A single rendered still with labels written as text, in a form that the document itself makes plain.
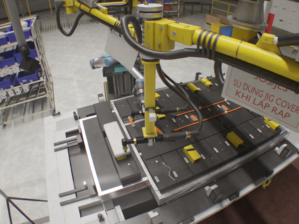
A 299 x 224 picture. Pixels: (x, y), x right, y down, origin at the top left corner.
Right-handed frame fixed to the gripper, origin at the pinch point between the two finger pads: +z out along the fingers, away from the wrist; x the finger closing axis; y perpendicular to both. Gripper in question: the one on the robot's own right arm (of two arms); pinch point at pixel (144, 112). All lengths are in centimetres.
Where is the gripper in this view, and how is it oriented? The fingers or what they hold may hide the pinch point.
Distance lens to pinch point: 173.9
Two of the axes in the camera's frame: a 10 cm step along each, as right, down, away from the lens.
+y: -9.9, 0.9, -1.1
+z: 1.2, 9.3, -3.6
